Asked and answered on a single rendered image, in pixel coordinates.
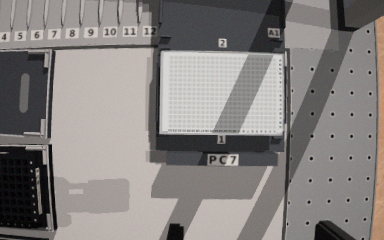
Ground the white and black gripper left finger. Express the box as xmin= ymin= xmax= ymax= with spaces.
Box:
xmin=167 ymin=224 xmax=184 ymax=240

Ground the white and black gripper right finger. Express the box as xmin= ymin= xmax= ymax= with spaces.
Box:
xmin=314 ymin=220 xmax=356 ymax=240

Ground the white multi-well plate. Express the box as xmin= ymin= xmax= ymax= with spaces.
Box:
xmin=159 ymin=50 xmax=284 ymax=135

